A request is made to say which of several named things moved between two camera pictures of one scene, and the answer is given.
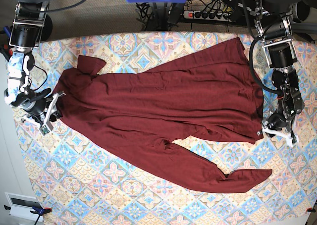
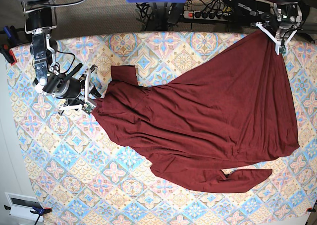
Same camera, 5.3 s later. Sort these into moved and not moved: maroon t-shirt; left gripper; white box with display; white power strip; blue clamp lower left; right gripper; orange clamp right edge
Moved: left gripper; maroon t-shirt; right gripper
Not moved: white power strip; orange clamp right edge; white box with display; blue clamp lower left
